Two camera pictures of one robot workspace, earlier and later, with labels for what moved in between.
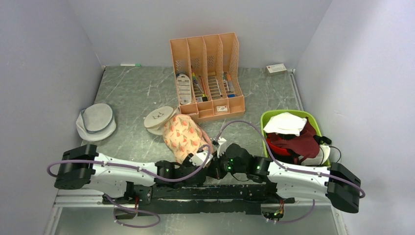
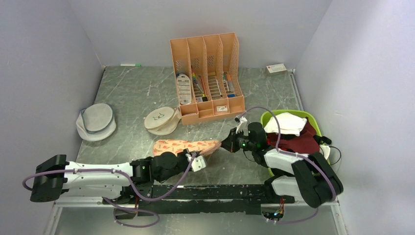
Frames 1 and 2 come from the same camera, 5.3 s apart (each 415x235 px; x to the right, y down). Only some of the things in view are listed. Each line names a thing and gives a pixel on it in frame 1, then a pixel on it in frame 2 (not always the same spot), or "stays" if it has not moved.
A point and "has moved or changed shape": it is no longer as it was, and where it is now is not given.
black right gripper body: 223,165 → 243,142
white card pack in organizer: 184,88 stays
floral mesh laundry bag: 184,136 has moved or changed shape
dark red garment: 300,147 stays
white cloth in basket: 286,123 stays
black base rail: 189,198 stays
